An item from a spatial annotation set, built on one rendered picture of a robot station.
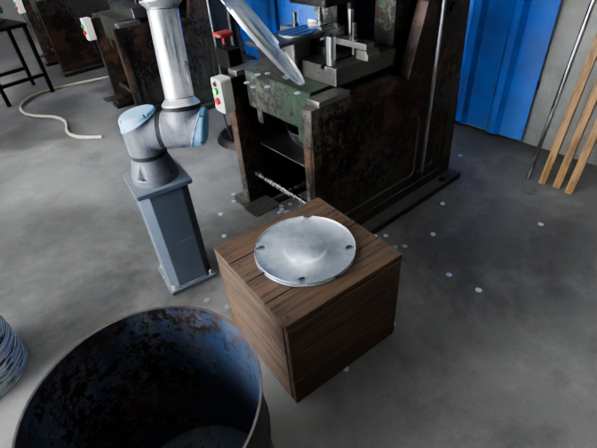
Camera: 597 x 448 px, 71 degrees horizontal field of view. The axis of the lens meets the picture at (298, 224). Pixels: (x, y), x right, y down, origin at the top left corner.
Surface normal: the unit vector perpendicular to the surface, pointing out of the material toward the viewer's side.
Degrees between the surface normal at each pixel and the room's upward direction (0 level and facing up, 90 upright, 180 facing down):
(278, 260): 0
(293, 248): 0
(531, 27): 90
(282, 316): 0
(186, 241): 90
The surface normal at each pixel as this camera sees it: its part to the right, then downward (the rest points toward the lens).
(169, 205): 0.53, 0.49
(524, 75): -0.76, 0.44
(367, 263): -0.07, -0.79
